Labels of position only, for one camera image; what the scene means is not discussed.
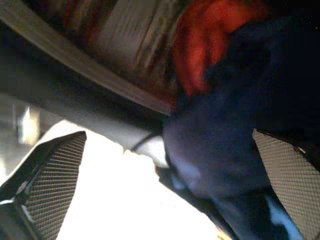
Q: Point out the navy blue garment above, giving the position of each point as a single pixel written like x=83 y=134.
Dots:
x=237 y=125

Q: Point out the coral red garment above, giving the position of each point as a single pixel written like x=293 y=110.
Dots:
x=200 y=50

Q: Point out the grey front-load washing machine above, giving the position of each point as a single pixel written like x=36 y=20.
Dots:
x=75 y=82

